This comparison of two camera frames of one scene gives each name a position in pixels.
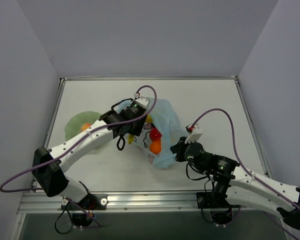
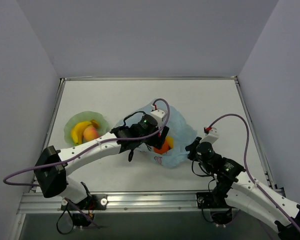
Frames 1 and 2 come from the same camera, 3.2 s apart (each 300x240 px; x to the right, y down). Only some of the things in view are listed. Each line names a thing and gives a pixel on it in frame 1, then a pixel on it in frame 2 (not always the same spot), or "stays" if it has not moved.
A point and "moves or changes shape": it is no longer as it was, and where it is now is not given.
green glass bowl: [75, 122] stays
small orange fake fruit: [155, 146] moves or changes shape
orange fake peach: [85, 126] moves or changes shape
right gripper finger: [179, 149] → [192, 149]
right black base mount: [220, 208] stays
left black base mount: [92, 202] stays
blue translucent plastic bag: [160, 113] moves or changes shape
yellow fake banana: [130, 137] → [77, 131]
